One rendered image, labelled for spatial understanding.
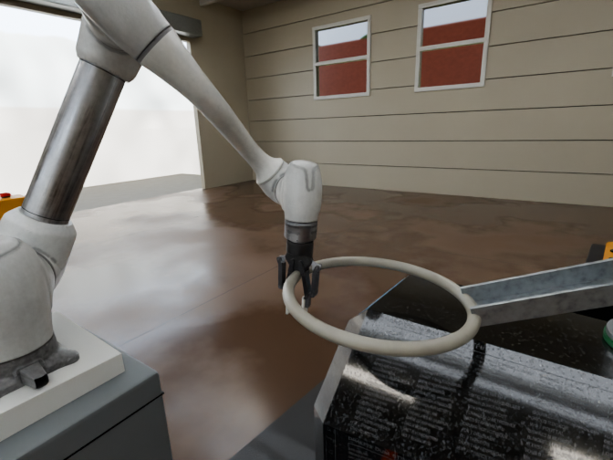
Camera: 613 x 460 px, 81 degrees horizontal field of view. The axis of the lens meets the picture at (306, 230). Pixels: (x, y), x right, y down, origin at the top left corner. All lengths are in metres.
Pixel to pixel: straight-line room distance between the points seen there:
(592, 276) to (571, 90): 6.08
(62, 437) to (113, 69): 0.75
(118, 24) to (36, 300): 0.55
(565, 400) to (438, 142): 6.58
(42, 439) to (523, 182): 6.95
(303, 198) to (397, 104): 6.76
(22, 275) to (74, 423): 0.30
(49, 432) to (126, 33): 0.75
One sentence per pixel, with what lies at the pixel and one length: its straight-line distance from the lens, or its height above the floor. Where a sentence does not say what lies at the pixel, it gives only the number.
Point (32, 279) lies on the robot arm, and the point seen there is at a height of 1.05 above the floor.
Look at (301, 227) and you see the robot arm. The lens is 0.94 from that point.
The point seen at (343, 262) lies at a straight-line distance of 1.14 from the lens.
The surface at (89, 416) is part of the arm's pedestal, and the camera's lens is 0.89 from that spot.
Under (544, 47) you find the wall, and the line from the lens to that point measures 7.17.
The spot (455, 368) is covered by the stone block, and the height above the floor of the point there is 0.75.
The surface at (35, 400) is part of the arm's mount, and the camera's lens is 0.90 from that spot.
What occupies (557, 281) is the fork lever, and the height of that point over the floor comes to 0.94.
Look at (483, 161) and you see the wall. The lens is 7.20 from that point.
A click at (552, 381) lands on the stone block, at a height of 0.77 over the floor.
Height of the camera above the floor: 1.32
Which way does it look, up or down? 16 degrees down
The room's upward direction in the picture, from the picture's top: 2 degrees counter-clockwise
